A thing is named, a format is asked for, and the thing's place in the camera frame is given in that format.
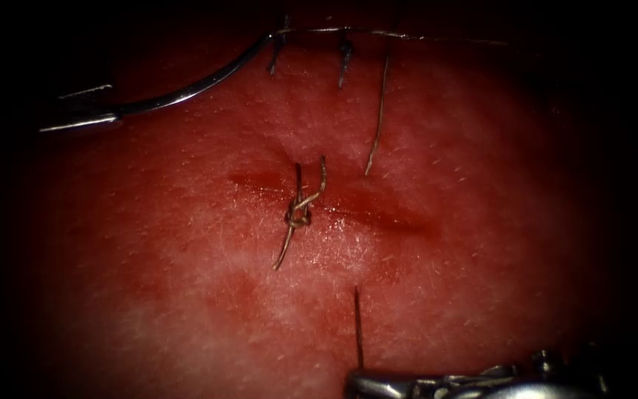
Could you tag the black stitching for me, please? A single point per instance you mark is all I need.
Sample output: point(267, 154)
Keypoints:
point(345, 61)

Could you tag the blue stitching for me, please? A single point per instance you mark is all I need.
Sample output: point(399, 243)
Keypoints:
point(297, 213)

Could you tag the left arm needle driver jaw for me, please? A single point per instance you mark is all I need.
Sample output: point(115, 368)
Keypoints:
point(86, 100)
point(81, 123)

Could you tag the curved steel needle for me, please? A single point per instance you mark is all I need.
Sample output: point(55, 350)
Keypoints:
point(202, 86)

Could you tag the right arm needle driver jaw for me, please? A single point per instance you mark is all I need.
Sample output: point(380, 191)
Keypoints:
point(380, 385)

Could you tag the right arm needle driver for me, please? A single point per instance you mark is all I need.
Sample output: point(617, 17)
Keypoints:
point(518, 388)

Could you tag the tissue pad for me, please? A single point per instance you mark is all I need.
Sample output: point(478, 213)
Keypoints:
point(463, 249)

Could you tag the blue thread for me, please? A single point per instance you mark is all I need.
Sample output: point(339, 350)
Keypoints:
point(380, 111)

